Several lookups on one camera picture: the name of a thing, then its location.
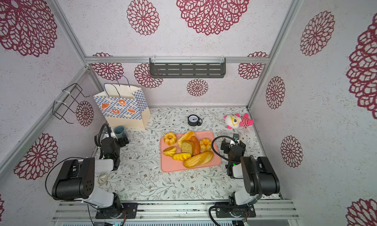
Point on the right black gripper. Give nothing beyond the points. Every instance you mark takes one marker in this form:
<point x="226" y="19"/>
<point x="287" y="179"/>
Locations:
<point x="226" y="145"/>

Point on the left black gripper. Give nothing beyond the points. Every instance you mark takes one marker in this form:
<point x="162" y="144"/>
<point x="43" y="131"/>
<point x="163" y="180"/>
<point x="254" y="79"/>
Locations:
<point x="121" y="139"/>

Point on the brown croissant bread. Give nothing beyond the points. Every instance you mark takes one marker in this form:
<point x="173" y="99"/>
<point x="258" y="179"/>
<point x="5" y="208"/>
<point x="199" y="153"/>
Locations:
<point x="196" y="146"/>

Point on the blue checkered paper bag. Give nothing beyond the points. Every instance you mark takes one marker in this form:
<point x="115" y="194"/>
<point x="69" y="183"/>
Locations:
<point x="123" y="105"/>

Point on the sliced toast bread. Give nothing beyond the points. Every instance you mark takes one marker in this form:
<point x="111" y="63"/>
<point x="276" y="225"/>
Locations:
<point x="187" y="147"/>

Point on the yellow ring donut bread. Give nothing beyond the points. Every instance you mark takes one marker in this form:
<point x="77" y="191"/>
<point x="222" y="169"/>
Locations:
<point x="205" y="145"/>

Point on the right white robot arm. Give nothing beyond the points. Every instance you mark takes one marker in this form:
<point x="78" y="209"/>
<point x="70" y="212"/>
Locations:
<point x="257" y="173"/>

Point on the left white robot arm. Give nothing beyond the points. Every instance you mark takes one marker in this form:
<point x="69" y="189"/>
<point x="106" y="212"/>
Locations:
<point x="76" y="178"/>

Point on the long baguette bread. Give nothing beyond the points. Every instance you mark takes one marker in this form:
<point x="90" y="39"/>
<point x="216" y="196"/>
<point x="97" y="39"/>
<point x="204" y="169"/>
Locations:
<point x="200" y="159"/>

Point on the ridged rectangular pastry bread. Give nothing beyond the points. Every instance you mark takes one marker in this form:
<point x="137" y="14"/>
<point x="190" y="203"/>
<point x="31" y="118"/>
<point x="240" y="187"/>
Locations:
<point x="185" y="137"/>

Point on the yellow twisted bread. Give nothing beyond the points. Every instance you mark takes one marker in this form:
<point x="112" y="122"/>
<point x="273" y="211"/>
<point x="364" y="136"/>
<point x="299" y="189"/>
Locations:
<point x="181" y="156"/>

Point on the round yellow tart bread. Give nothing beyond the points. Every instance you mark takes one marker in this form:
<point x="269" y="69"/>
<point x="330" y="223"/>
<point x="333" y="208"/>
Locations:
<point x="170" y="151"/>

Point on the small bundt cake bread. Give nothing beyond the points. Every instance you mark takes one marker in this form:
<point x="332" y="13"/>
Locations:
<point x="170" y="139"/>

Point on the teal ceramic cup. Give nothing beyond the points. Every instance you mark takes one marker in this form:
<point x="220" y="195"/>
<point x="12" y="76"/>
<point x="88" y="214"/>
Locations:
<point x="120" y="132"/>

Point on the pink white plush toy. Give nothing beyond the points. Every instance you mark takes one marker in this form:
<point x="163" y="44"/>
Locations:
<point x="237" y="121"/>

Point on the beige rubber band loop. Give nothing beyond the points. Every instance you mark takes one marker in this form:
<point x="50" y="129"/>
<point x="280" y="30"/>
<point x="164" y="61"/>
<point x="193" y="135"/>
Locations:
<point x="102" y="179"/>

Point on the black alarm clock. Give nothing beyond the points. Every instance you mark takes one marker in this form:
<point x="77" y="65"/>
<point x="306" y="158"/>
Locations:
<point x="194" y="120"/>

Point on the pink plastic tray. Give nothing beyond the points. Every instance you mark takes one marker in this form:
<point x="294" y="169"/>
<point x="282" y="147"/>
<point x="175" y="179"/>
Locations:
<point x="169" y="165"/>

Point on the black wire wall rack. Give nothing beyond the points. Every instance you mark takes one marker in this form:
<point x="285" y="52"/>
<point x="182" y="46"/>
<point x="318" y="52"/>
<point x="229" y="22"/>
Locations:
<point x="62" y="107"/>

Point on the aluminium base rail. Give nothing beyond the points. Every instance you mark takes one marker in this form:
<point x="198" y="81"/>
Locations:
<point x="193" y="210"/>

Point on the grey wall shelf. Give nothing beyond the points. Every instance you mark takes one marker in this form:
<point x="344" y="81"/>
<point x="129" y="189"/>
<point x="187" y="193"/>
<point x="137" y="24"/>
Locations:
<point x="191" y="68"/>

